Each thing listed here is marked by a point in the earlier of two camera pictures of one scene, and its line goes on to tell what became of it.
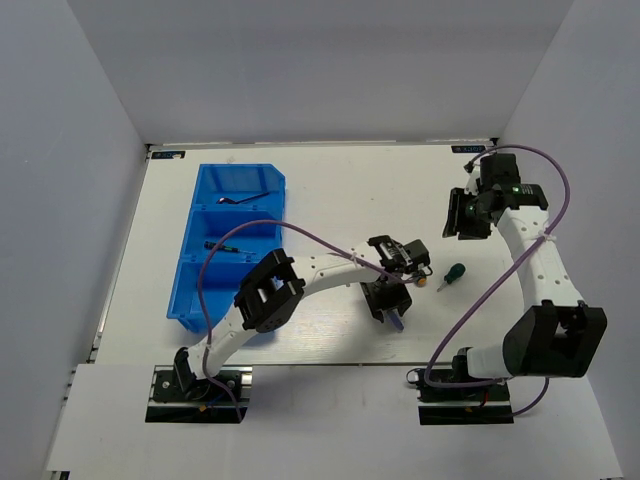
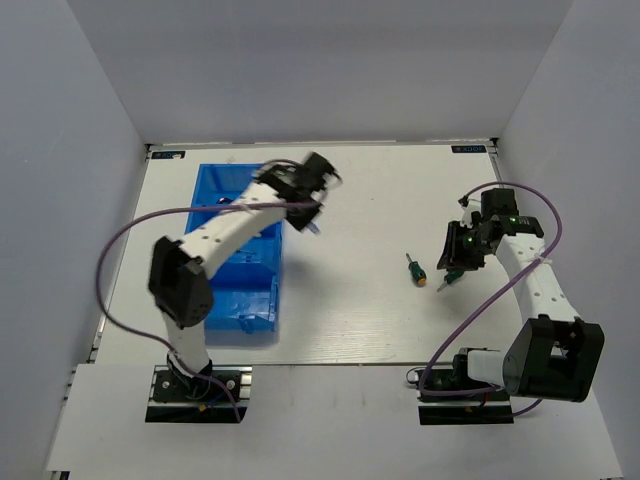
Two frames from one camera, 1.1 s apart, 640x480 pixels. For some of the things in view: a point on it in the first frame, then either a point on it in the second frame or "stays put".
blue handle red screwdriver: [396, 320] -> [314, 228]
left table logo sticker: [168, 155] stays put
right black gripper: [467, 231] -> [453, 257]
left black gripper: [374, 300] -> [302, 222]
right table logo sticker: [468, 148] stays put
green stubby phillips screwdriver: [456, 271] stays put
